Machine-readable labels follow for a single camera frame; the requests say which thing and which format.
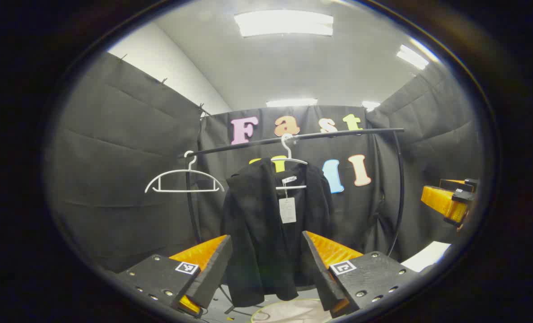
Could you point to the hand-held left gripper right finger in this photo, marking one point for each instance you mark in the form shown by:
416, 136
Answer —
322, 273

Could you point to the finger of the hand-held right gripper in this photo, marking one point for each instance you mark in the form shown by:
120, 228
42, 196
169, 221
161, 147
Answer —
441, 202
461, 184

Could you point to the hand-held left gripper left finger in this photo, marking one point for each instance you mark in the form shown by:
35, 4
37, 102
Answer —
212, 273

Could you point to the black knit cardigan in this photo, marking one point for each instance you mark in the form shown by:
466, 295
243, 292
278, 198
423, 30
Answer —
257, 233

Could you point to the white clothes hanger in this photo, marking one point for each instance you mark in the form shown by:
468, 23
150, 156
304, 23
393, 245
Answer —
288, 150
185, 191

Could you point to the black metal clothes rack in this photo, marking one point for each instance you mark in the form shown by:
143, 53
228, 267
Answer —
338, 133

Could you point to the white sheet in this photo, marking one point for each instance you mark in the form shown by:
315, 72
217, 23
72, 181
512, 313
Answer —
428, 255

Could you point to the white paper hang tag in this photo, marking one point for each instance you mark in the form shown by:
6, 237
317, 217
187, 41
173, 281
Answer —
287, 210

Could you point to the black backdrop cloth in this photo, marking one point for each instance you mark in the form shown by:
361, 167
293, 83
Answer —
113, 157

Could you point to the large ceiling light panel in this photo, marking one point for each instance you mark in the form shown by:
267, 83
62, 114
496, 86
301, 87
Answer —
284, 23

